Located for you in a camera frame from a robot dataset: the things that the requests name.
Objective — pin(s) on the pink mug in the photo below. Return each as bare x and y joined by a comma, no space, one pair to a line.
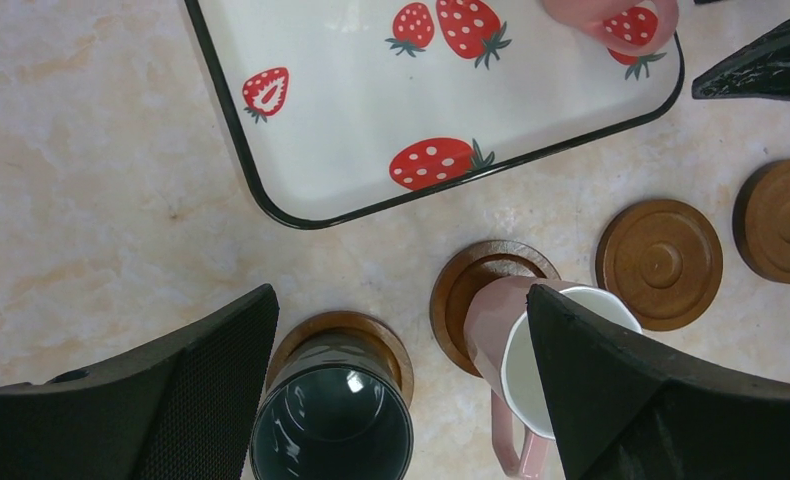
611,23
498,342

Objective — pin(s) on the dark green mug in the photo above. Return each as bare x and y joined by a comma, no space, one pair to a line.
334,412

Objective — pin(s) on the pink mug back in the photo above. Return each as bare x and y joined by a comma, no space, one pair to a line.
611,23

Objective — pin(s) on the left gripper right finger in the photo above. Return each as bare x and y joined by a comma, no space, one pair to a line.
625,406

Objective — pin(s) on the brown coaster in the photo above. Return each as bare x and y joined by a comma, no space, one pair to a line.
382,339
663,259
467,272
761,221

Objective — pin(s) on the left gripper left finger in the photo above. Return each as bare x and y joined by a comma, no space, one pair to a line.
181,406

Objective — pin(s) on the white strawberry tray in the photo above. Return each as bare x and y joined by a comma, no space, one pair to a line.
340,109

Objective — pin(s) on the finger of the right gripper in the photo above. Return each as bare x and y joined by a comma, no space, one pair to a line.
761,69

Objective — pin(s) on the pink mug front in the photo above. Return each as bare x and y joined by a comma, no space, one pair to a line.
498,342

